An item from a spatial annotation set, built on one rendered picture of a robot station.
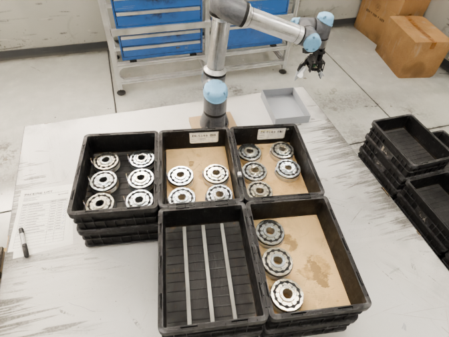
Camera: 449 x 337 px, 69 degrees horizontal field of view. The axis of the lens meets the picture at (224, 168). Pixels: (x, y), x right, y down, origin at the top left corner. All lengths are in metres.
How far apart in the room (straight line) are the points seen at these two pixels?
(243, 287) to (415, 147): 1.58
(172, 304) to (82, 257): 0.44
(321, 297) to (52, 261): 0.96
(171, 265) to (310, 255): 0.47
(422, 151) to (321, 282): 1.39
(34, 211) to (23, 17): 2.70
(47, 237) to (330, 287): 1.06
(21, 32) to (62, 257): 2.98
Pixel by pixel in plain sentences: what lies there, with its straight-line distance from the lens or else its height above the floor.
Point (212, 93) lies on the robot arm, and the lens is 1.58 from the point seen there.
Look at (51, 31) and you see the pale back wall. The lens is 4.00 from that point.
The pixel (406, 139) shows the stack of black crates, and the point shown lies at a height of 0.49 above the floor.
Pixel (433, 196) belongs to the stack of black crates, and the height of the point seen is 0.38.
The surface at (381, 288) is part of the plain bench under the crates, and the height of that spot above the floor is 0.70.
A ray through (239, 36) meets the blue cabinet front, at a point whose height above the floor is 0.44.
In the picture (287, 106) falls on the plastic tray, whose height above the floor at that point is 0.70.
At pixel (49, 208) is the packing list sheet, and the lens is 1.55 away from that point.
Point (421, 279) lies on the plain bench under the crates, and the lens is 1.49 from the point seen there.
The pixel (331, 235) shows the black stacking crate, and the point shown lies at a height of 0.88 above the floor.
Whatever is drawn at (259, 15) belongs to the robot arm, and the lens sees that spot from 1.46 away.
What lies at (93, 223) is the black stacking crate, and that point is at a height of 0.86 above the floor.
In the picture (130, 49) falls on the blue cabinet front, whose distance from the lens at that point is 3.10.
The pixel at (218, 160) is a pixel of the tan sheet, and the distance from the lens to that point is 1.41.
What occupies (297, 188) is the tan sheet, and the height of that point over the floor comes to 0.83.
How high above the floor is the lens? 1.85
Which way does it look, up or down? 48 degrees down
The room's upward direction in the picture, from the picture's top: 4 degrees clockwise
